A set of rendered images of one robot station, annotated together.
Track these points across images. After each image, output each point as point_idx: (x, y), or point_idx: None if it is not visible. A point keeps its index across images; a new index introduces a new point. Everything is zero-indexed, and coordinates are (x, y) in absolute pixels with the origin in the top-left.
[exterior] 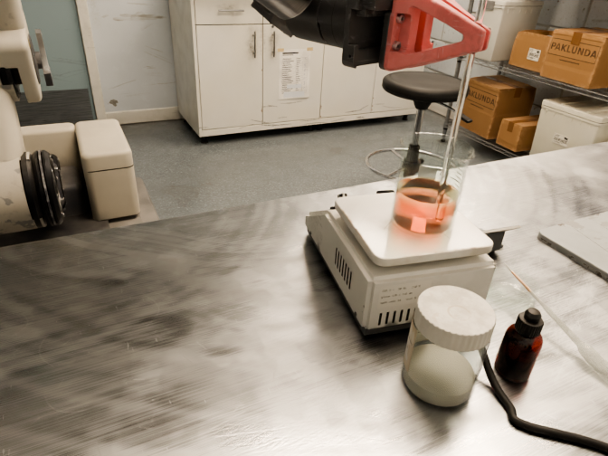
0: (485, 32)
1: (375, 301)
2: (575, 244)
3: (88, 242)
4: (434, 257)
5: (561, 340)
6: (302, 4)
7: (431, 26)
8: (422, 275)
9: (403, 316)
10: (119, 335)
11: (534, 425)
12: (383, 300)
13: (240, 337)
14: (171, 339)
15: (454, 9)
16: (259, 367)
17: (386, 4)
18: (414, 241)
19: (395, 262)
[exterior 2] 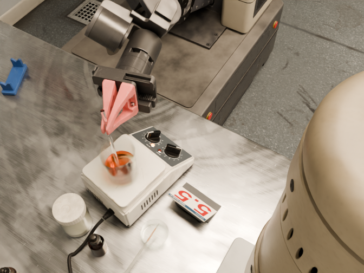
0: (101, 129)
1: (83, 182)
2: (234, 260)
3: (88, 71)
4: (98, 188)
5: (134, 266)
6: (111, 50)
7: (126, 103)
8: (97, 190)
9: (96, 197)
10: (45, 119)
11: (68, 262)
12: (85, 184)
13: (64, 152)
14: (51, 134)
15: (106, 109)
16: (53, 166)
17: (101, 84)
18: (104, 176)
19: (85, 176)
